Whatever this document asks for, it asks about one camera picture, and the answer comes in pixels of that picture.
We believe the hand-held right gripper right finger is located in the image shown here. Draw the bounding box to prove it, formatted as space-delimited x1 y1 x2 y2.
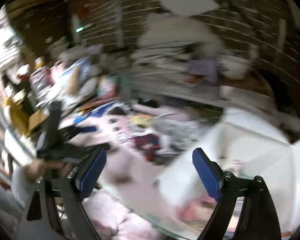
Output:
192 147 282 240

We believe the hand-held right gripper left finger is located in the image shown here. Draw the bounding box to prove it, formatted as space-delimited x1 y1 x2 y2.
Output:
19 149 108 240

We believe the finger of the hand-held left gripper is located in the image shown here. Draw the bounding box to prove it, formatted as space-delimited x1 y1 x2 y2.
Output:
89 143 110 153
75 126 98 133

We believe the white cardboard box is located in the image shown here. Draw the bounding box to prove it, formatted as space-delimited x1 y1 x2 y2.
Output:
154 107 300 233

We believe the person's left hand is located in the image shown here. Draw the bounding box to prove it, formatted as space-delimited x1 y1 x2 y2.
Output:
25 159 72 180

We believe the blue booklet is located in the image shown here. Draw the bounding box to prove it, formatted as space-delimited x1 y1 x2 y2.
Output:
89 106 115 118

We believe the pink desk mat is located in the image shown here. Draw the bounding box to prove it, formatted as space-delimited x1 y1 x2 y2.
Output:
60 105 215 230

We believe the pastel sanitary pad pack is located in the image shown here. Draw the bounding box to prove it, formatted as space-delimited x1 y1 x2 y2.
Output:
97 76 117 98

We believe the dark scrunchie with red trim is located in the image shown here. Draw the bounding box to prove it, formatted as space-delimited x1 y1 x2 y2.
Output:
134 134 163 162

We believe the yellow plush toy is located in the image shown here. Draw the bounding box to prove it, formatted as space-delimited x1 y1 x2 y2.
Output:
131 114 153 128

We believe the pink fluffy cloth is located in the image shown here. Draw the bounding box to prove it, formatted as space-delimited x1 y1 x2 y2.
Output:
82 190 160 240

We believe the clear plastic packaging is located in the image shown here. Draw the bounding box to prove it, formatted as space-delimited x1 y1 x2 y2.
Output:
152 119 190 150

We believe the brown cardboard box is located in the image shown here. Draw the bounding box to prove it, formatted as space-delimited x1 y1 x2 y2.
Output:
4 90 48 135

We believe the stack of books and papers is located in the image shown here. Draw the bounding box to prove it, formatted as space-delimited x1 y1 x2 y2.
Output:
130 42 230 103

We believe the purple cloth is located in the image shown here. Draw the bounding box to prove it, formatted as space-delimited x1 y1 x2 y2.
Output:
187 57 219 84

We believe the white panda print bowl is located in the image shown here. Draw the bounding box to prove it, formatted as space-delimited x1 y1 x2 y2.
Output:
220 55 252 80

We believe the white fluffy plush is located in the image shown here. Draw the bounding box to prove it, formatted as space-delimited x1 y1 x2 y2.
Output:
137 12 230 55

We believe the wall device with green light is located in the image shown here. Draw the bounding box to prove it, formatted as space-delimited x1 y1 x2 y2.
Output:
76 23 94 33

